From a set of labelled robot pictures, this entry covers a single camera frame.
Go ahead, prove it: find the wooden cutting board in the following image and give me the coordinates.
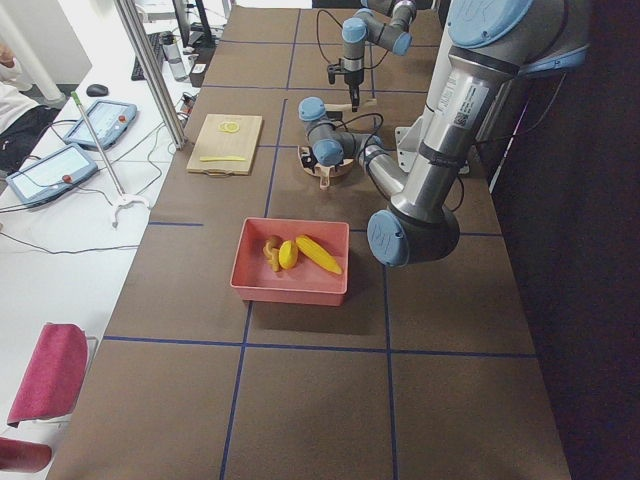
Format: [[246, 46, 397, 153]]
[[186, 114, 263, 176]]

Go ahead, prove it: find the yellow toy corn cob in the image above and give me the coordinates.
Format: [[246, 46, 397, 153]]
[[295, 235, 343, 275]]

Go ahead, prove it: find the teach pendant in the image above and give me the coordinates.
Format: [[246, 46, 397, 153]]
[[63, 99, 138, 151], [7, 144, 98, 207]]

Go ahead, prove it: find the red cloth chair back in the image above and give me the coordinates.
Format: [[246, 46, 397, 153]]
[[0, 323, 90, 474]]

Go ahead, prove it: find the white reacher grabber stick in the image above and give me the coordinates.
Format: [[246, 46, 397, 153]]
[[71, 91, 151, 228]]

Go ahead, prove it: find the far teach pendant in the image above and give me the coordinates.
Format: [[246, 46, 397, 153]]
[[63, 99, 138, 151]]

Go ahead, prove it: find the pink plastic bin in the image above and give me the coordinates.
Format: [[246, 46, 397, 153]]
[[231, 218, 349, 306]]

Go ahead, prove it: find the black bristle hand brush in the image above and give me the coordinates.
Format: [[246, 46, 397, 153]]
[[324, 98, 378, 120]]

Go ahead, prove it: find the black computer mouse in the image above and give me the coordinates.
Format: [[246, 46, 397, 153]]
[[86, 84, 109, 97]]

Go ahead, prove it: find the water bottle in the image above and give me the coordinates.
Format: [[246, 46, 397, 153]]
[[162, 32, 188, 81]]

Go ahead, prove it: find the aluminium frame post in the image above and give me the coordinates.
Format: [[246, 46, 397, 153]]
[[114, 0, 187, 151]]

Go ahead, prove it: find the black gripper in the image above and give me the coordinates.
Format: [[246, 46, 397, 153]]
[[327, 57, 363, 111], [300, 154, 317, 174]]

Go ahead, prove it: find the yellow toy knife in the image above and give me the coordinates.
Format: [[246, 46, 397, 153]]
[[199, 155, 247, 162]]

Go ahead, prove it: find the black keyboard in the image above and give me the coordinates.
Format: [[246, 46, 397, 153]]
[[130, 31, 166, 82]]

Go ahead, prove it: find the white mounting pillar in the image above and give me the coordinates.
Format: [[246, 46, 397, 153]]
[[395, 26, 486, 173]]

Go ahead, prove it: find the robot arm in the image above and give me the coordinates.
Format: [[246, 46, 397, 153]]
[[298, 1, 592, 267], [327, 0, 417, 112]]

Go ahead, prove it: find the near teach pendant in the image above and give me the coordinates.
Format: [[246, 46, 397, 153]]
[[7, 144, 98, 207]]

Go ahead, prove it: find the beige plastic dustpan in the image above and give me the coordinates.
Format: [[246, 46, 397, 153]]
[[297, 146, 354, 190]]

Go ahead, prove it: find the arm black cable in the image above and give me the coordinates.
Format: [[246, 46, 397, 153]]
[[327, 112, 526, 214], [315, 8, 351, 64]]

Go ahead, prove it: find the yellow toy lemon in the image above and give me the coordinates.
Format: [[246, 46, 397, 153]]
[[279, 240, 299, 270]]

